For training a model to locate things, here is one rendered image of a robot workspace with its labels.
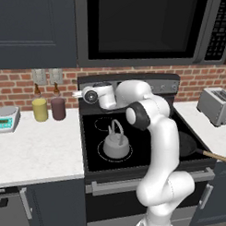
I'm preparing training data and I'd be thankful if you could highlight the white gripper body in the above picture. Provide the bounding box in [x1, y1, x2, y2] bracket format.
[71, 89, 86, 99]

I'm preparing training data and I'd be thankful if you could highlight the grey metal kettle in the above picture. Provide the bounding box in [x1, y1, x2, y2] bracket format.
[102, 118, 132, 161]

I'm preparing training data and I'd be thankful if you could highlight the black stove with hob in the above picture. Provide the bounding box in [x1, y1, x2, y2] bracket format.
[71, 69, 220, 226]

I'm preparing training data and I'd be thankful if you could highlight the dark brown bottle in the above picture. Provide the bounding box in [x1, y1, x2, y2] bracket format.
[49, 81, 69, 122]

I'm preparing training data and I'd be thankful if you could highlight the yellow bottle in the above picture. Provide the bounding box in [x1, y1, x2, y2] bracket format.
[30, 82, 52, 124]

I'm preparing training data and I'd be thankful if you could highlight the white kitchen scale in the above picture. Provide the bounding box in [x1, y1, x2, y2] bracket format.
[0, 104, 22, 135]

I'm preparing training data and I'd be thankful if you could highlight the grey microwave oven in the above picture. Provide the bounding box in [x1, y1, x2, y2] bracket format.
[71, 0, 226, 74]

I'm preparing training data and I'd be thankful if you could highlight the dark blue base cupboard door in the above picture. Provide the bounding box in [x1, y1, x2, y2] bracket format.
[187, 158, 226, 226]
[23, 175, 89, 226]

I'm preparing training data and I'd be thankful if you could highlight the black oven door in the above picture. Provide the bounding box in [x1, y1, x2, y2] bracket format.
[83, 166, 216, 226]

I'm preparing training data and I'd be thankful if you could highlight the grey dishwasher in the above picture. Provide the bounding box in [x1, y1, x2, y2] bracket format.
[0, 185, 32, 226]

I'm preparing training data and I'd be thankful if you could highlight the silver toaster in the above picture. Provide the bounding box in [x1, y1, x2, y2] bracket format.
[196, 86, 226, 128]

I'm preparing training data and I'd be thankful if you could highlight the grey wall outlet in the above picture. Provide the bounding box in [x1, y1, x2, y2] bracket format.
[48, 67, 65, 86]
[31, 67, 48, 86]

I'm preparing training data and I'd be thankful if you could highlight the dark blue wall cupboard door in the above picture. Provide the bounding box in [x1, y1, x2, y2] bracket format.
[0, 0, 81, 73]

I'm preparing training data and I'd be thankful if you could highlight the silver oven door handle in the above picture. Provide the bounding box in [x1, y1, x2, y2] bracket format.
[89, 162, 217, 201]

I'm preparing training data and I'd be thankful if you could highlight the black pan with wooden handle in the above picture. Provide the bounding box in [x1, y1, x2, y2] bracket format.
[176, 130, 226, 163]

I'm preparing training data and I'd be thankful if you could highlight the silver cupboard handle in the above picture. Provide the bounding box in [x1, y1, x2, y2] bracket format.
[197, 183, 215, 210]
[18, 186, 35, 221]

